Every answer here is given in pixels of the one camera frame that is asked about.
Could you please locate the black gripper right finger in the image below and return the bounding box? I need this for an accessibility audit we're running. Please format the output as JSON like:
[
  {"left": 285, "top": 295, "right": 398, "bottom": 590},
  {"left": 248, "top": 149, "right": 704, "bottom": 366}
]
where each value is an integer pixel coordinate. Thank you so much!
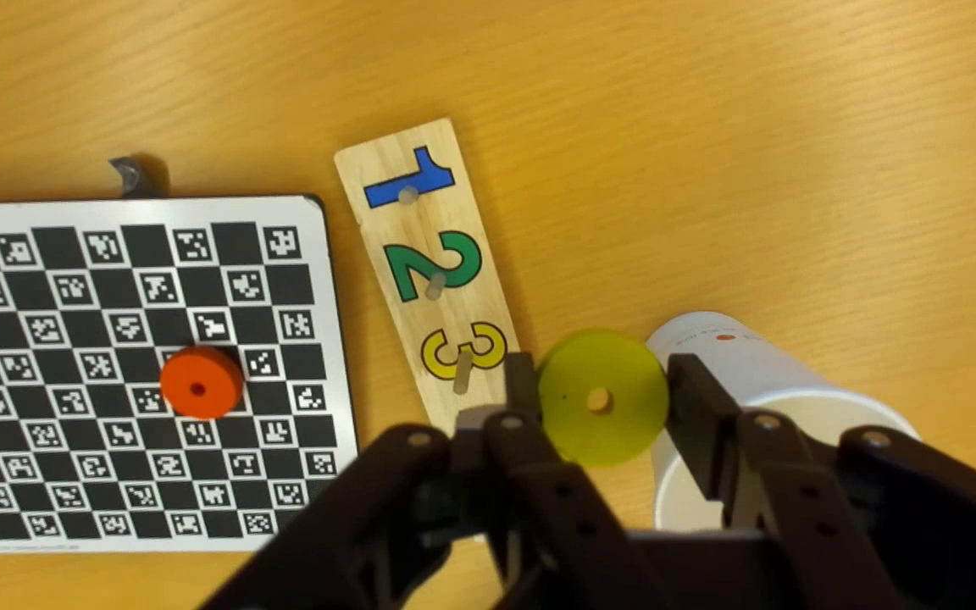
[{"left": 663, "top": 352, "right": 976, "bottom": 610}]

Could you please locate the wooden number puzzle board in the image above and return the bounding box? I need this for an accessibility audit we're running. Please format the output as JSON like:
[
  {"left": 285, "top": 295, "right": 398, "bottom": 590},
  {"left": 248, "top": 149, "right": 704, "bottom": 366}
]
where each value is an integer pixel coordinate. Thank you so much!
[{"left": 331, "top": 116, "right": 524, "bottom": 438}]

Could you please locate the yellow wooden disc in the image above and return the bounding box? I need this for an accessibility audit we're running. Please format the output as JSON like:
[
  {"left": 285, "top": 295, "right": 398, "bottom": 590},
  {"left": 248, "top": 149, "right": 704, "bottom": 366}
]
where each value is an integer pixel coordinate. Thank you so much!
[{"left": 536, "top": 324, "right": 670, "bottom": 467}]

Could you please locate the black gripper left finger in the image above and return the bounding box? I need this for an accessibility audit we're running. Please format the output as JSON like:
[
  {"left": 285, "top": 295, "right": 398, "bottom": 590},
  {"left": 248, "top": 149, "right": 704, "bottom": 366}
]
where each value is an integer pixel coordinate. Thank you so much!
[{"left": 195, "top": 350, "right": 661, "bottom": 610}]

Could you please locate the black white checkered calibration board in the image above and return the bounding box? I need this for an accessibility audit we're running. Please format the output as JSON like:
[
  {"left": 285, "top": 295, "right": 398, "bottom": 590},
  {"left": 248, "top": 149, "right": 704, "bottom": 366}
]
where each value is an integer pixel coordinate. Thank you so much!
[{"left": 0, "top": 194, "right": 362, "bottom": 556}]

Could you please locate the white paper cup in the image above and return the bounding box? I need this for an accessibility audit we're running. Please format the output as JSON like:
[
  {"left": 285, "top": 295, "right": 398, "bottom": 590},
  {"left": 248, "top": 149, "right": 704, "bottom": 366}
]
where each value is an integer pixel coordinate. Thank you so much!
[{"left": 645, "top": 311, "right": 926, "bottom": 535}]

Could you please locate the orange wooden disc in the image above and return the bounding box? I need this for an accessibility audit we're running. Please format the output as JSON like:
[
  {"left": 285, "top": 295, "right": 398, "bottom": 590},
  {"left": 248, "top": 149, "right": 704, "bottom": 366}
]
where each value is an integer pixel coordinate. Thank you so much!
[{"left": 157, "top": 346, "right": 248, "bottom": 425}]

